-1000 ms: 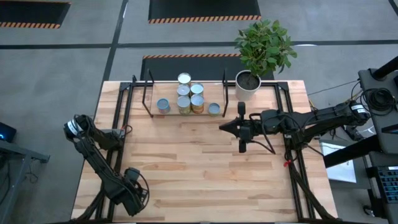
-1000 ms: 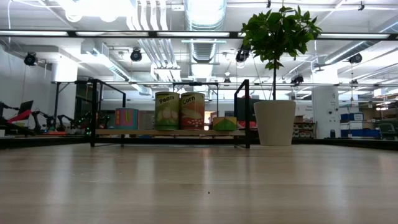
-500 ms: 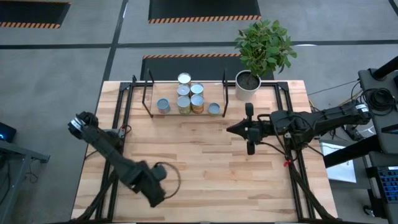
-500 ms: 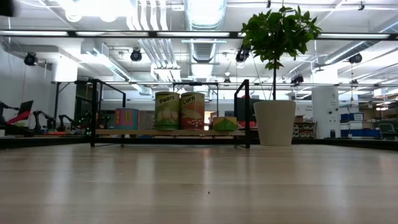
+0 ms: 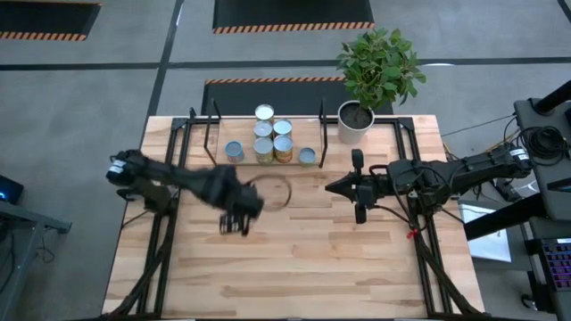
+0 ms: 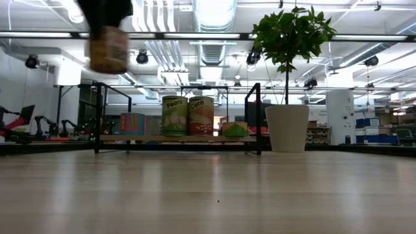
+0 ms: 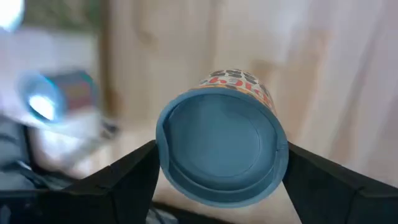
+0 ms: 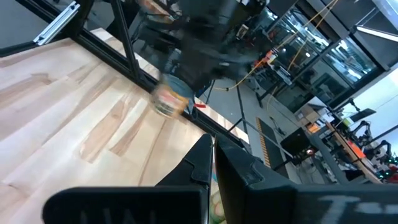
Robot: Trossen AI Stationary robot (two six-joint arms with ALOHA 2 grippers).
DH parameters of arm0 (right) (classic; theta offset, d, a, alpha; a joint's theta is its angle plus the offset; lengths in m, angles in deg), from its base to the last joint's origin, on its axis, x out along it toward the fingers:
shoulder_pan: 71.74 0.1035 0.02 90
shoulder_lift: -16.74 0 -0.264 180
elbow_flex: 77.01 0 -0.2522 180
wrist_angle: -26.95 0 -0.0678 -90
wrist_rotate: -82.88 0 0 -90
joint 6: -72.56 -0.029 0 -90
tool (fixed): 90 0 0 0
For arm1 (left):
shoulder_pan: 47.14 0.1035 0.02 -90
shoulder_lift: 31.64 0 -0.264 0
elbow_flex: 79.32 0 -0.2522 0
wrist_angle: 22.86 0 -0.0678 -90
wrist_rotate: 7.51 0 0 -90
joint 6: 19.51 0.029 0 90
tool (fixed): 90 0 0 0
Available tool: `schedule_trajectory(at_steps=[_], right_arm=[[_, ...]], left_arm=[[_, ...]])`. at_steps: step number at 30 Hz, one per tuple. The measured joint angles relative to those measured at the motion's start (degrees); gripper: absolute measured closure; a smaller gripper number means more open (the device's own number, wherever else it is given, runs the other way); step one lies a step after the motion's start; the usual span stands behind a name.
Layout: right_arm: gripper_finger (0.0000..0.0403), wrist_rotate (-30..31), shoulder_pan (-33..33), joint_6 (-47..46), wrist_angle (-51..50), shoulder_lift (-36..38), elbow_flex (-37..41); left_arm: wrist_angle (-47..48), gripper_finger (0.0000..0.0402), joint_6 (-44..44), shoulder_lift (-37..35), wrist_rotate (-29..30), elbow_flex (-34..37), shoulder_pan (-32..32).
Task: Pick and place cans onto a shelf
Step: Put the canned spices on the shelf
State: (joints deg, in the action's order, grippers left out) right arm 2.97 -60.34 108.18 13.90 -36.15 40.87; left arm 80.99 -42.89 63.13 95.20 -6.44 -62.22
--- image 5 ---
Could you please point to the black box with blue light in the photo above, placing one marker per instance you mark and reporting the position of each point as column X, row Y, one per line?
column 9, row 189

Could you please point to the keyboard with purple lit keys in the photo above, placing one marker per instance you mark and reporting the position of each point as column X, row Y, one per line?
column 560, row 265

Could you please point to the small teal can pink label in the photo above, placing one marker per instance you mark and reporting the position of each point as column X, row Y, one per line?
column 234, row 150

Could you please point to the black mat with orange stripes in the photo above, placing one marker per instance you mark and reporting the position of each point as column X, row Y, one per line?
column 44, row 18
column 267, row 98
column 290, row 13

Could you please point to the white paper sheet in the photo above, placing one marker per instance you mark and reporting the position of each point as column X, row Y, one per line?
column 490, row 245

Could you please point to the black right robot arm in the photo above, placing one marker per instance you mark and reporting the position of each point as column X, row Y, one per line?
column 468, row 171

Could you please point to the green plant in white pot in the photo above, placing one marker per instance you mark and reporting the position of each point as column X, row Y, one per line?
column 379, row 67

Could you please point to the silver-topped can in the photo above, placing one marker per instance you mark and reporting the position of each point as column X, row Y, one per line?
column 264, row 112

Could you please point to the grey cart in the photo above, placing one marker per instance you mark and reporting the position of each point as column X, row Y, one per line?
column 560, row 169

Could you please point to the green pears can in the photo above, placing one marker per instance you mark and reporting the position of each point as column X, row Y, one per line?
column 263, row 129
column 263, row 149

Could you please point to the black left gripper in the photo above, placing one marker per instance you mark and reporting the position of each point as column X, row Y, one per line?
column 236, row 194

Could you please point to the black-framed wooden shelf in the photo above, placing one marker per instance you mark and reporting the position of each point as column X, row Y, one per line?
column 308, row 134

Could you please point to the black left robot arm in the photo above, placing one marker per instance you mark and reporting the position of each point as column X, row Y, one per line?
column 156, row 171

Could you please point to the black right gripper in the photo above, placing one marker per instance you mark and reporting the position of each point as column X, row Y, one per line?
column 358, row 158

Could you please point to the grey metal stand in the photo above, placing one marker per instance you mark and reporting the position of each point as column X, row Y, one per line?
column 27, row 218

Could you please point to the red tag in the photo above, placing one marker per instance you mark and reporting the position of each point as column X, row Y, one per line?
column 413, row 233

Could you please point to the black support beam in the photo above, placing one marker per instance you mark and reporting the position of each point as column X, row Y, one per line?
column 499, row 223

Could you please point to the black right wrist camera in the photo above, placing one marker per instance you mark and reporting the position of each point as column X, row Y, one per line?
column 377, row 187

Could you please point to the black aluminium table frame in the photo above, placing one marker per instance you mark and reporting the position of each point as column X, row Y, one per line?
column 179, row 124

